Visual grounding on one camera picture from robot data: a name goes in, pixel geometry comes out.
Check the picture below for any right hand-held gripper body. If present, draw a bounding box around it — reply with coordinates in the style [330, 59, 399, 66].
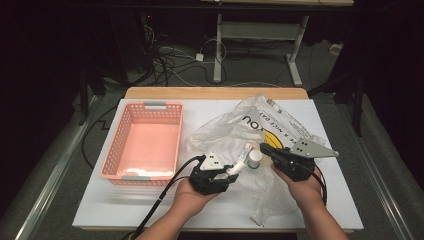
[271, 137, 340, 183]

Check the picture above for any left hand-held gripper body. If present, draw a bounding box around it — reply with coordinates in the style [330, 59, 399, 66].
[188, 151, 240, 197]

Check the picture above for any small white-capped jar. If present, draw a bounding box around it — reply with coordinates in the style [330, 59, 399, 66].
[247, 149, 264, 169]

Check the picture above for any clear smiley plastic bag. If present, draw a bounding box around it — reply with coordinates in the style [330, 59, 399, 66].
[184, 93, 329, 228]

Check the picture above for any pink plastic basket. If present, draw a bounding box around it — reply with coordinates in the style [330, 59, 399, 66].
[99, 100, 185, 187]

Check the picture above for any person's left hand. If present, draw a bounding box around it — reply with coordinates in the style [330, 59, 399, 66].
[170, 179, 221, 218]

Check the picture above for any person's right hand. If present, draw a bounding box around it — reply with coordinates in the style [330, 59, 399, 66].
[271, 164, 327, 212]

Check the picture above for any black metal stand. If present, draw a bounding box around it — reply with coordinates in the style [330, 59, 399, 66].
[308, 71, 365, 138]
[78, 66, 108, 127]

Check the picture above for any white table board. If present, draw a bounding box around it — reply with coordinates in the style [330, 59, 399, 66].
[72, 98, 364, 231]

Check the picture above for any right hand-held gripper black cable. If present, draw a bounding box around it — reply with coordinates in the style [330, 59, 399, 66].
[299, 163, 329, 206]

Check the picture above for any hand-held gripper black cable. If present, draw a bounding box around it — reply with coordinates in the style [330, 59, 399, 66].
[299, 163, 329, 206]
[121, 154, 206, 240]

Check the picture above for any left hand-held gripper black cable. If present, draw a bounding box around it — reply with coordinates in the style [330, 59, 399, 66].
[121, 154, 206, 240]

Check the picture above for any aluminium floor rail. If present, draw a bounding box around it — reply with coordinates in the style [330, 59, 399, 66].
[336, 99, 415, 240]
[14, 94, 102, 240]

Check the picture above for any white metal desk frame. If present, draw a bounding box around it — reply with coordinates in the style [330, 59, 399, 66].
[213, 13, 310, 87]

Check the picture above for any tangle of floor cables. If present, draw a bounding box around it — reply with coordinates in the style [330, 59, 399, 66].
[143, 23, 228, 88]

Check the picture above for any black floor cable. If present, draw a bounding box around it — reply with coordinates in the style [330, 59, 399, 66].
[81, 105, 118, 170]

